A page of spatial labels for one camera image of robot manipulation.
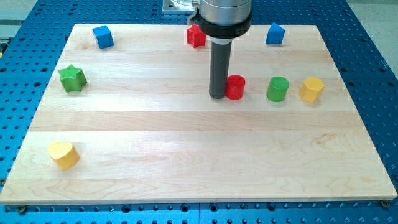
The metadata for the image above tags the red cylinder block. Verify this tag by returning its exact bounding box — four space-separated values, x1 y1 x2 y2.
225 74 246 100

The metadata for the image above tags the yellow heart block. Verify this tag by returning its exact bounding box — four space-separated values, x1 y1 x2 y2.
47 142 80 170

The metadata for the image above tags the left board clamp screw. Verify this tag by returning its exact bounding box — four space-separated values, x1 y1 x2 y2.
16 205 28 215

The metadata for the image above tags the red star block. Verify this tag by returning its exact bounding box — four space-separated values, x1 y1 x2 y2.
186 24 206 48

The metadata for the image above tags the blue perforated table plate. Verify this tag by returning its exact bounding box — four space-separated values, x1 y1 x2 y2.
1 0 397 223

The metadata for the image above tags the green cylinder block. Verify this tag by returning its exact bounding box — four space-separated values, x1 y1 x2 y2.
266 77 290 102

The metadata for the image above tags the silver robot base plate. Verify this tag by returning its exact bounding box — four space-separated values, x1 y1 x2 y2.
162 0 199 15

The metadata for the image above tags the right board clamp screw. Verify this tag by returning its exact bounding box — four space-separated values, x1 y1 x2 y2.
379 200 391 209

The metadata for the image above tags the light wooden board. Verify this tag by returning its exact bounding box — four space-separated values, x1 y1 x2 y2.
1 24 397 205

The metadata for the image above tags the board clamp screw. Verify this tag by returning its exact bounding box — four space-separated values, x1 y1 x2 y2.
16 205 28 215
379 200 391 209

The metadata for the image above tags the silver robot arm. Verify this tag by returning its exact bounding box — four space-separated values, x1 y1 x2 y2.
187 0 252 45

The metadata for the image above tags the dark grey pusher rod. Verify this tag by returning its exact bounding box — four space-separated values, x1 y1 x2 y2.
209 42 231 99

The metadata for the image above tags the green star block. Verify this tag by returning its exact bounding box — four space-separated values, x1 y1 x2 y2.
58 64 87 93

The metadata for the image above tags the blue triangular prism block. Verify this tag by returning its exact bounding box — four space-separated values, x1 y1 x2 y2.
265 22 285 44

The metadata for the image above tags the yellow hexagon block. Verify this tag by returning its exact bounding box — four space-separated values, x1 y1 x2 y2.
299 77 325 103

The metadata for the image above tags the blue cube block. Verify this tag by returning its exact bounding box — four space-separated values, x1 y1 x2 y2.
92 25 114 49

